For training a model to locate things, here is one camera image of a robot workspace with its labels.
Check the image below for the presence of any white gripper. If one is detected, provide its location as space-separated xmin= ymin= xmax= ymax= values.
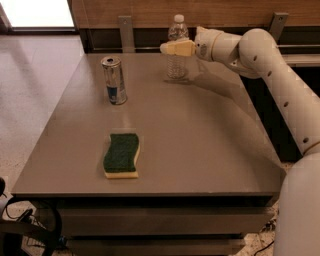
xmin=160 ymin=26 xmax=223 ymax=62

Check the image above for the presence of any clear plastic water bottle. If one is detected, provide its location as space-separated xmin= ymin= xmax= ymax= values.
xmin=167 ymin=14 xmax=189 ymax=79

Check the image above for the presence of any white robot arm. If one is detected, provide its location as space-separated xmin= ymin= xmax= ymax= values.
xmin=160 ymin=27 xmax=320 ymax=256

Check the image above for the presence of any green yellow sponge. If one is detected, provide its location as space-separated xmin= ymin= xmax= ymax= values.
xmin=103 ymin=133 xmax=140 ymax=179

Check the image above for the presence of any silver blue drink can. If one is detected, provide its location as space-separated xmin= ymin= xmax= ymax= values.
xmin=101 ymin=56 xmax=127 ymax=105

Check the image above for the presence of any grey table drawer unit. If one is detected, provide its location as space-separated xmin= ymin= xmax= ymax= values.
xmin=13 ymin=54 xmax=284 ymax=256

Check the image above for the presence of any left metal bracket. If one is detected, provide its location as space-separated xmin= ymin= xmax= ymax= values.
xmin=118 ymin=16 xmax=135 ymax=53

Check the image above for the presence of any metal bracket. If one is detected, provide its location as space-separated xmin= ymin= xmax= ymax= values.
xmin=118 ymin=16 xmax=135 ymax=53
xmin=268 ymin=12 xmax=289 ymax=41

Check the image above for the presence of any right metal bracket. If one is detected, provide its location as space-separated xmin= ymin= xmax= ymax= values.
xmin=268 ymin=12 xmax=289 ymax=41

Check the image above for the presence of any black power cable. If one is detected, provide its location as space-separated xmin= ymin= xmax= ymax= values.
xmin=253 ymin=219 xmax=278 ymax=256

